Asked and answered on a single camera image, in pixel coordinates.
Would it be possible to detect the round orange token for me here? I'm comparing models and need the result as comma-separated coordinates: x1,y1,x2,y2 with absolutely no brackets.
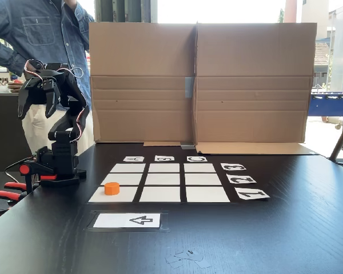
104,182,121,196

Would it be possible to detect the white nine-square paper grid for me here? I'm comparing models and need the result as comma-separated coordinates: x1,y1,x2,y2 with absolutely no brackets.
87,162,233,204

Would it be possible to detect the dark cabinet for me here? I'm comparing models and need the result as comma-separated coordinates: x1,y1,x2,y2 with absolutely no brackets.
0,91,33,172

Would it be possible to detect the person in white trousers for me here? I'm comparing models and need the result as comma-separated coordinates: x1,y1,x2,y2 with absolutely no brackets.
0,0,96,157

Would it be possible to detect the red and black clamp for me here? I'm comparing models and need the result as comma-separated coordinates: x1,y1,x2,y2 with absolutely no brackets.
18,160,58,198

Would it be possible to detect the brown cardboard box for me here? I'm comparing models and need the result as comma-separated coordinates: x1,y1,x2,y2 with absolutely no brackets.
88,22,198,147
193,22,318,156

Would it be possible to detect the white arrow paper sheet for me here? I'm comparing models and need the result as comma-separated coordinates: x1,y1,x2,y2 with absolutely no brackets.
84,210,170,233

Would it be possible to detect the grey tape strip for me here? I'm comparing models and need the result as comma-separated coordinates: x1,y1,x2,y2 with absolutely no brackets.
185,76,196,99

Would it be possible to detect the paper sheet number 3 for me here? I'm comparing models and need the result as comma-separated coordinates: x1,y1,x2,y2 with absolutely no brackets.
220,163,248,172

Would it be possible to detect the paper sheet number 2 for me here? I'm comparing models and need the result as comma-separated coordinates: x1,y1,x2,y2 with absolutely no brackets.
226,175,258,184

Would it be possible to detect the clear tape piece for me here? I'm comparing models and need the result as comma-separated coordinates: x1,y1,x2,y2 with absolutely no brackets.
165,249,213,269

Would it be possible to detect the paper sheet number 1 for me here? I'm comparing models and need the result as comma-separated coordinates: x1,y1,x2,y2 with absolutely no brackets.
234,187,271,202

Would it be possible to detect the blue foosball table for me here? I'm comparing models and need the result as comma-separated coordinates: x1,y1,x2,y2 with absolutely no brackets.
309,90,343,131

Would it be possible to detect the black cable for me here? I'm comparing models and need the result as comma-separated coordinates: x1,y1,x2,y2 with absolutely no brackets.
3,156,35,184

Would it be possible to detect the red-handled black clamp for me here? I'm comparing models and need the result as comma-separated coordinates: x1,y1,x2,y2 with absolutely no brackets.
0,182,28,214

